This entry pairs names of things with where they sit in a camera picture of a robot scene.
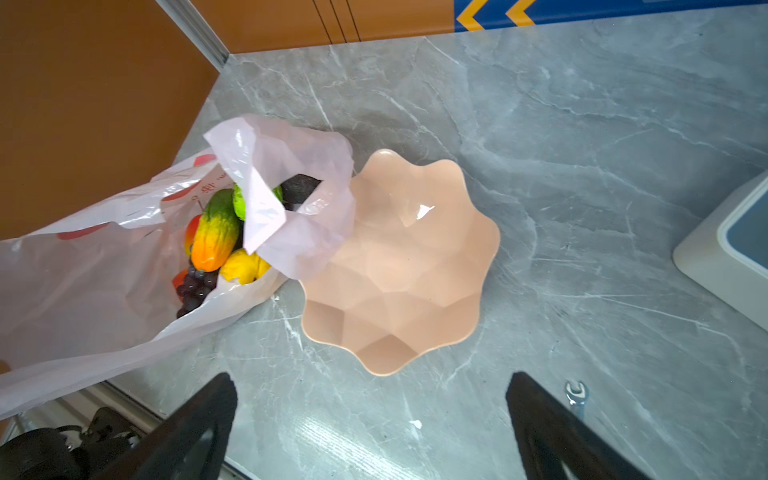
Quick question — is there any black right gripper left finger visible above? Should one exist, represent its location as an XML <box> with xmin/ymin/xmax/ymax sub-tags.
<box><xmin>97</xmin><ymin>373</ymin><xmax>238</xmax><ymax>480</ymax></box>

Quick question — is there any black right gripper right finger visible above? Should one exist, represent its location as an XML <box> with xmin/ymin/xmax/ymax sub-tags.
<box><xmin>506</xmin><ymin>371</ymin><xmax>647</xmax><ymax>479</ymax></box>

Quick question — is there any purple grape bunch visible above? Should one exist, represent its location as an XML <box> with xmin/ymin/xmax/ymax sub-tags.
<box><xmin>172</xmin><ymin>265</ymin><xmax>219</xmax><ymax>318</ymax></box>

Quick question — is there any pink printed plastic bag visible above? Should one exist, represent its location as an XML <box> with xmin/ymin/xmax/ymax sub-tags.
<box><xmin>1</xmin><ymin>115</ymin><xmax>355</xmax><ymax>417</ymax></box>

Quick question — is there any yellow orange fruit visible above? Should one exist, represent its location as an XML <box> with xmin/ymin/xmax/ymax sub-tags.
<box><xmin>219</xmin><ymin>248</ymin><xmax>271</xmax><ymax>285</ymax></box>

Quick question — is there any red yellow apple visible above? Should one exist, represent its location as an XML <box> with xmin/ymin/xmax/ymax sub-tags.
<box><xmin>183</xmin><ymin>215</ymin><xmax>201</xmax><ymax>257</ymax></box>

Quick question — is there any green apple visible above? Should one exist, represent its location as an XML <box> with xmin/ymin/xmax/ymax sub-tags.
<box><xmin>233</xmin><ymin>184</ymin><xmax>283</xmax><ymax>221</ymax></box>

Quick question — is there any dark avocado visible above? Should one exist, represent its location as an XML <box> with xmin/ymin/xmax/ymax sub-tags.
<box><xmin>280</xmin><ymin>174</ymin><xmax>321</xmax><ymax>211</ymax></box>

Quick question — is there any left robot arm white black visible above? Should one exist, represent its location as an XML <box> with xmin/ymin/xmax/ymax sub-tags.
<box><xmin>1</xmin><ymin>407</ymin><xmax>145</xmax><ymax>479</ymax></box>

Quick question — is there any silver wrench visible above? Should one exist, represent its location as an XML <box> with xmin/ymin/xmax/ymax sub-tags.
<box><xmin>564</xmin><ymin>381</ymin><xmax>589</xmax><ymax>420</ymax></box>

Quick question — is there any pink fruit plate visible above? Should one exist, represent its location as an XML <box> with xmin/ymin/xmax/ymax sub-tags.
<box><xmin>301</xmin><ymin>149</ymin><xmax>501</xmax><ymax>376</ymax></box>

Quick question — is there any white grey tissue box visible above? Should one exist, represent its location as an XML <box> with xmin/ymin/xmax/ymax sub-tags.
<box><xmin>672</xmin><ymin>173</ymin><xmax>767</xmax><ymax>329</ymax></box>

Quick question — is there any aluminium front rail frame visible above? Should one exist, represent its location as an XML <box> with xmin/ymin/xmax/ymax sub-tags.
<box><xmin>1</xmin><ymin>383</ymin><xmax>246</xmax><ymax>479</ymax></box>

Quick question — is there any left aluminium corner post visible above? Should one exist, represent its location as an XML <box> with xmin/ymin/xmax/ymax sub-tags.
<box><xmin>156</xmin><ymin>0</ymin><xmax>230</xmax><ymax>72</ymax></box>

